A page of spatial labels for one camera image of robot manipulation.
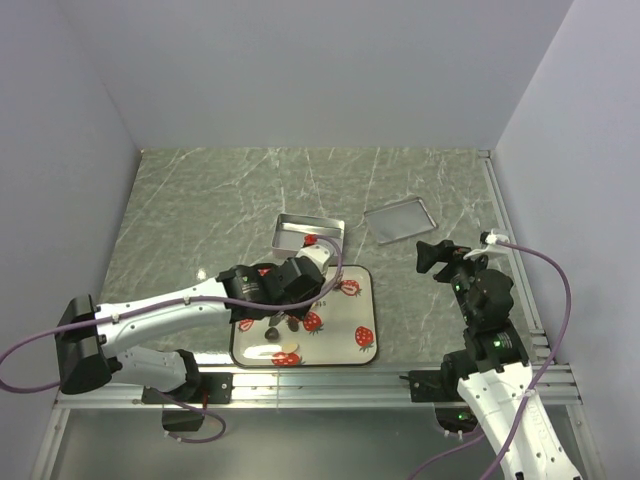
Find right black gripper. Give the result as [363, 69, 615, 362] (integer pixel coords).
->
[415, 238, 494, 324]

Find metal serving tongs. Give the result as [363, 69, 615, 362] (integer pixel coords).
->
[269, 312, 300, 331]

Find dark heart chocolate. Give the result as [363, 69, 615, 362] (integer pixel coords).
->
[264, 327, 280, 342]

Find white oval chocolate front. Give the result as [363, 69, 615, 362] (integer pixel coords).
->
[281, 342, 299, 354]

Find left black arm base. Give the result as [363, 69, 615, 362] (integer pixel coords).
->
[140, 372, 233, 445]

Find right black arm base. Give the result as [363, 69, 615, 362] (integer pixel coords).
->
[404, 370, 479, 439]

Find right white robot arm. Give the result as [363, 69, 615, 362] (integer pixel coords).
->
[416, 232, 581, 479]

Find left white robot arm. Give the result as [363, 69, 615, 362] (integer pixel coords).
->
[54, 245, 332, 402]

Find silver tin lid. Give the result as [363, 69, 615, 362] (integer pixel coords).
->
[364, 196, 438, 245]

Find silver rectangular tin box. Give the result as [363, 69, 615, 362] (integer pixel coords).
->
[271, 213, 346, 259]

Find white strawberry pattern tray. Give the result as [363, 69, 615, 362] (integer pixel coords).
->
[230, 265, 378, 368]

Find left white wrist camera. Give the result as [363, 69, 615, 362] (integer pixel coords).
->
[295, 234, 335, 274]

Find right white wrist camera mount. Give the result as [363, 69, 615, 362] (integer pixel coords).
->
[463, 229, 510, 260]

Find aluminium frame rail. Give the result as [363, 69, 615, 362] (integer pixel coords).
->
[54, 363, 583, 410]

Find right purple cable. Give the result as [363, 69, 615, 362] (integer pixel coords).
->
[404, 234, 572, 480]

